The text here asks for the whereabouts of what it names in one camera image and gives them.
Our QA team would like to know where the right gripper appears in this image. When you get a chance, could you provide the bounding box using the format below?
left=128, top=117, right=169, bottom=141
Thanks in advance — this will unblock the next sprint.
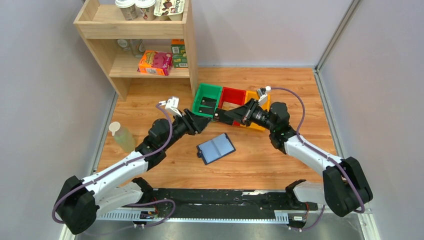
left=224, top=98, right=276, bottom=133

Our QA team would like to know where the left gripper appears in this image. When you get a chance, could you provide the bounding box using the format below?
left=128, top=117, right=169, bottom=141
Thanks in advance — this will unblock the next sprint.
left=161, top=108, right=213, bottom=151

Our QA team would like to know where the navy blue card holder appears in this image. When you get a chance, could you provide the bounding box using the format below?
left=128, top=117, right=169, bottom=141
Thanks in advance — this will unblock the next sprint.
left=196, top=133, right=236, bottom=165

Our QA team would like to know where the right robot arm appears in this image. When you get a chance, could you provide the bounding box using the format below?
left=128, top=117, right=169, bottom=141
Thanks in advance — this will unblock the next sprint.
left=224, top=99, right=374, bottom=217

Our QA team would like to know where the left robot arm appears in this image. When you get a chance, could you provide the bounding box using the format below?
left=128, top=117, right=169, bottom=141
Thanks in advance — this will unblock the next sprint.
left=51, top=109, right=212, bottom=235

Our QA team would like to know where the black card in bin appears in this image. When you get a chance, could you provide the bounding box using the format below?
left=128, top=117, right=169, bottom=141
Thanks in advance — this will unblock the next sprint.
left=200, top=96, right=217, bottom=108

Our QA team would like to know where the red plastic bin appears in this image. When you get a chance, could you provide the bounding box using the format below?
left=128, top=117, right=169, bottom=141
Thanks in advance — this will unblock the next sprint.
left=215, top=87, right=246, bottom=126

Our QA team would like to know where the yellow plastic bin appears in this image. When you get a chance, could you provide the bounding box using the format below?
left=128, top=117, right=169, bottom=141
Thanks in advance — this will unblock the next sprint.
left=244, top=90, right=271, bottom=131

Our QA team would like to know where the green plastic bin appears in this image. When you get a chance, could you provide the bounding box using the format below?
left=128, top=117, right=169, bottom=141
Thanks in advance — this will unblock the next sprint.
left=192, top=83, right=223, bottom=118

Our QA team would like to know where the green juice carton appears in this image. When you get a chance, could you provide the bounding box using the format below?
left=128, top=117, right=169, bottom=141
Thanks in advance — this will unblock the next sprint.
left=171, top=39, right=188, bottom=69

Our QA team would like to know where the orange pink snack box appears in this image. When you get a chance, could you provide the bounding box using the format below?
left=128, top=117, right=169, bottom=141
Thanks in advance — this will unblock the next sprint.
left=138, top=50, right=173, bottom=76

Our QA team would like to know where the green liquid bottle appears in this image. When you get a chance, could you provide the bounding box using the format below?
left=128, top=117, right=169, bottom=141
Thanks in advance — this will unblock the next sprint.
left=108, top=121, right=136, bottom=153

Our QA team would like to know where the clear bottle on shelf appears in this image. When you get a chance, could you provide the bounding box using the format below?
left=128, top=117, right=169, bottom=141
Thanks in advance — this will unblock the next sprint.
left=116, top=39, right=146, bottom=59

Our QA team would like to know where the chocolate pudding cup pack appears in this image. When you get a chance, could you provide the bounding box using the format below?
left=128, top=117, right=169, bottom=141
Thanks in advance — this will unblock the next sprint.
left=154, top=0, right=186, bottom=21

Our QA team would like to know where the white lidded cup right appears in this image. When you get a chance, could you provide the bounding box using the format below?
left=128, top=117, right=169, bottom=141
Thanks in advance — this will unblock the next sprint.
left=135, top=0, right=156, bottom=21

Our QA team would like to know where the white lidded cup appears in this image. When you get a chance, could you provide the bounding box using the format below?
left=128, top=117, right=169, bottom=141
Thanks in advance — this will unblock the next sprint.
left=135, top=0, right=156, bottom=21
left=115, top=0, right=138, bottom=21

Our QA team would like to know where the white lidded cup left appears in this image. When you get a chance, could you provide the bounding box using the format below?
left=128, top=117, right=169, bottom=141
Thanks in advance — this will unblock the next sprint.
left=115, top=0, right=138, bottom=21

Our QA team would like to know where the wooden shelf unit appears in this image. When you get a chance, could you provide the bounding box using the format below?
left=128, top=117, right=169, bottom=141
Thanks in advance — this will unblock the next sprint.
left=73, top=0, right=199, bottom=101

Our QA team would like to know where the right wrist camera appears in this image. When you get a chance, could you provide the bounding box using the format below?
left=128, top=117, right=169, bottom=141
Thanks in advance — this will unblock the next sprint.
left=256, top=85, right=272, bottom=106

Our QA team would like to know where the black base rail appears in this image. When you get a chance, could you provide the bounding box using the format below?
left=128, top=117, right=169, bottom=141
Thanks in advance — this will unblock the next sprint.
left=139, top=188, right=318, bottom=220

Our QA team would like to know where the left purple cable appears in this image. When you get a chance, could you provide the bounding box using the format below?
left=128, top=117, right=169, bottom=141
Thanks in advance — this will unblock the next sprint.
left=51, top=103, right=176, bottom=229

